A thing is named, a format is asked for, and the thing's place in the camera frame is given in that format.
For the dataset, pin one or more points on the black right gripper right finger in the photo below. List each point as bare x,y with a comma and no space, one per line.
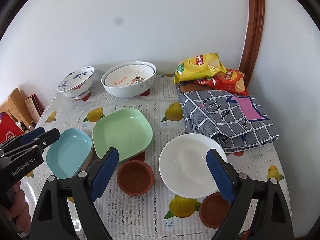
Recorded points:
271,218

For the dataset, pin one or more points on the fruit print lace tablecloth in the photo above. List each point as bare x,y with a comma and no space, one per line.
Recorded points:
142,217

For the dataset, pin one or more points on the white round plate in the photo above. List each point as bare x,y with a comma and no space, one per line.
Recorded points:
183,167

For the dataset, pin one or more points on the green square plate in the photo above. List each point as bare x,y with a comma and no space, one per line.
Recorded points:
127,130

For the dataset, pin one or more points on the red chips bag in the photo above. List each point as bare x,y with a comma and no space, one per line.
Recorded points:
231,81

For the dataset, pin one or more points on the brown clay saucer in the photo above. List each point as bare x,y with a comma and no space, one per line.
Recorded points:
135,177
213,210

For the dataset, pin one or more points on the brown patterned book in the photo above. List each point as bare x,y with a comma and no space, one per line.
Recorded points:
34,107

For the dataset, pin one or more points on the blue patterned porcelain bowl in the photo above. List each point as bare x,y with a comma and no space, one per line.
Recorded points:
76,85

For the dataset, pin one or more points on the large white porcelain bowl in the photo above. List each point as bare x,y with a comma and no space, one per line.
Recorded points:
130,91

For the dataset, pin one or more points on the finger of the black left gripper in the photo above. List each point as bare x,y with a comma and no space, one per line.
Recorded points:
39,143
21,140

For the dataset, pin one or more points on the grey checkered folded cloth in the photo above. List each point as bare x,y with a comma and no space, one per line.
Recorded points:
237,123

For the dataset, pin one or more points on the yellow chips bag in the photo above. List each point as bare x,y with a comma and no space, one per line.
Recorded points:
198,67

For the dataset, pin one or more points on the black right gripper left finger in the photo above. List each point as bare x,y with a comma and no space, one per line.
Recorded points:
52,218

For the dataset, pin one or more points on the red paper bag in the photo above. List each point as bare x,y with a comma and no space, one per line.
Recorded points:
8,128

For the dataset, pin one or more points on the person left hand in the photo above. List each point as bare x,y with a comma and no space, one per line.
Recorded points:
19,210

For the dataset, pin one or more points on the brown wooden door frame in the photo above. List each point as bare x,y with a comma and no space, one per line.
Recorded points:
254,32

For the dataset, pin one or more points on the white lemon print bowl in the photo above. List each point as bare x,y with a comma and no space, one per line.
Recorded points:
129,75

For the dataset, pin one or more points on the blue square plate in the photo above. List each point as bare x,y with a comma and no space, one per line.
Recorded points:
66,156

